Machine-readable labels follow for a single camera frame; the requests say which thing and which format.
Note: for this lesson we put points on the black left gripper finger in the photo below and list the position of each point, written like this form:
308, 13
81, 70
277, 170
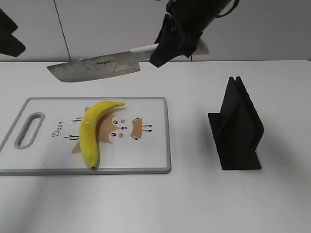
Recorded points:
6, 23
10, 46

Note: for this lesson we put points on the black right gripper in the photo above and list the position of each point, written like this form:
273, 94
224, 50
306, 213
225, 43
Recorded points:
183, 26

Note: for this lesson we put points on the steel knife with white handle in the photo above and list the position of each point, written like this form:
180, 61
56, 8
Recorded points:
102, 67

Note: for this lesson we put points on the yellow plastic banana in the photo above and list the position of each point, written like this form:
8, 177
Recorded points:
88, 131

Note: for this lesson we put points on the white deer print cutting board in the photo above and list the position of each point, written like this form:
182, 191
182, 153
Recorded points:
44, 138

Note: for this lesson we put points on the black knife stand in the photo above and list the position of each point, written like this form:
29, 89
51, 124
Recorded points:
237, 129

